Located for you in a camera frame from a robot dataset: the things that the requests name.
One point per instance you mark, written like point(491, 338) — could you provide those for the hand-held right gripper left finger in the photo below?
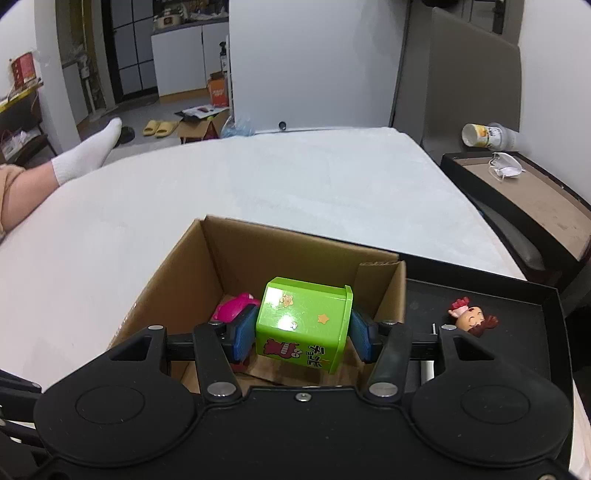
point(244, 336)

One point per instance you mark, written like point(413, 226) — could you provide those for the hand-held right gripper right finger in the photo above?
point(363, 337)

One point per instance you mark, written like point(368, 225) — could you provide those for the green printed plastic box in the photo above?
point(300, 318)

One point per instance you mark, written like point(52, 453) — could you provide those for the brown cardboard box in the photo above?
point(240, 258)

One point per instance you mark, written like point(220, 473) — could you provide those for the small doll head figurine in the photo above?
point(473, 318)

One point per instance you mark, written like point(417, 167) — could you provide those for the black tray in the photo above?
point(508, 300)

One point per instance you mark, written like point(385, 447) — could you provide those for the pink toy figure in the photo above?
point(231, 309)

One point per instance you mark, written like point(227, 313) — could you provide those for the blue plastic bag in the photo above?
point(236, 128)

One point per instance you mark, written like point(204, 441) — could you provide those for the open cardboard box with papers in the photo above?
point(196, 129)

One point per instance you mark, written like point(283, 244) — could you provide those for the white face mask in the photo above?
point(505, 168)

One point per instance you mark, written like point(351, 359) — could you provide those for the yellow slipper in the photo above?
point(150, 128)
point(167, 129)

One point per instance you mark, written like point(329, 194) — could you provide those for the brown side table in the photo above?
point(535, 198)

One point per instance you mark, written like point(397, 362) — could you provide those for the yellow label bottle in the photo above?
point(480, 136)

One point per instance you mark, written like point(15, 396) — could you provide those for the black shoe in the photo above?
point(125, 135)

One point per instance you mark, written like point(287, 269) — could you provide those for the orange carton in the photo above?
point(218, 92)

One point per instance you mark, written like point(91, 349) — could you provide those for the person's leg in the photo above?
point(32, 194)

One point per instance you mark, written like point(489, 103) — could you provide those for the spray bottle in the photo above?
point(224, 57)

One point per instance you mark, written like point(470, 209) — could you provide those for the white cabinet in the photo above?
point(184, 60)

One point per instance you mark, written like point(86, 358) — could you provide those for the black framed glass door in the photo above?
point(134, 50)

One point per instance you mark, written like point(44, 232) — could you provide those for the dark storage shelf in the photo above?
point(21, 120)

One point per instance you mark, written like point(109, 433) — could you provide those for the red box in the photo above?
point(23, 69)

